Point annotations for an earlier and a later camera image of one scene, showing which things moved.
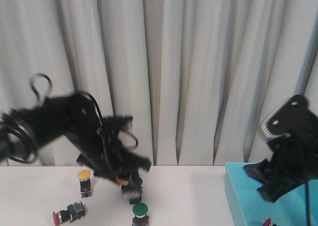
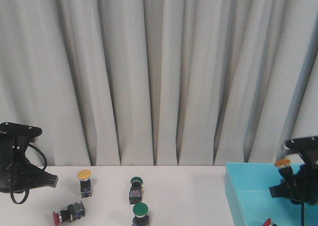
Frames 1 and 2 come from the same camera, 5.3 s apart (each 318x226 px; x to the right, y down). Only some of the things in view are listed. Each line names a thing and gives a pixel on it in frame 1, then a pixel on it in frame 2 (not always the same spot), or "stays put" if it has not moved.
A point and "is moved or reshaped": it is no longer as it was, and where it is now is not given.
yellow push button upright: (84, 176) stays put
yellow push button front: (123, 182) is moved or reshaped
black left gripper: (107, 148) to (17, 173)
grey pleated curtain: (199, 69) stays put
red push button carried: (268, 222) stays put
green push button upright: (139, 210) stays put
